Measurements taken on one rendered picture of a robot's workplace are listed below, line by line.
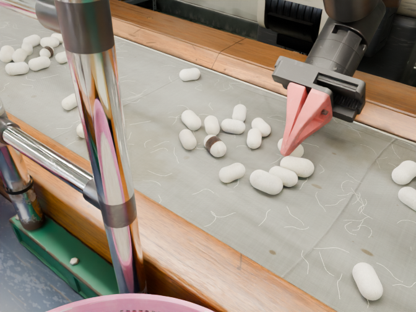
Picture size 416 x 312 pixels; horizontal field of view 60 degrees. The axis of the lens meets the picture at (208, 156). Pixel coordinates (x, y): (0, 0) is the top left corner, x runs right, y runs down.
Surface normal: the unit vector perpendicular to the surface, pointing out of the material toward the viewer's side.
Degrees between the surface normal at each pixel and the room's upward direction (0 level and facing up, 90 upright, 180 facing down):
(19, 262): 0
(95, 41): 90
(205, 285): 0
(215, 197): 0
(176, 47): 45
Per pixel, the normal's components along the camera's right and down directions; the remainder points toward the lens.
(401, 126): -0.40, -0.20
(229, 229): 0.04, -0.77
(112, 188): 0.15, 0.62
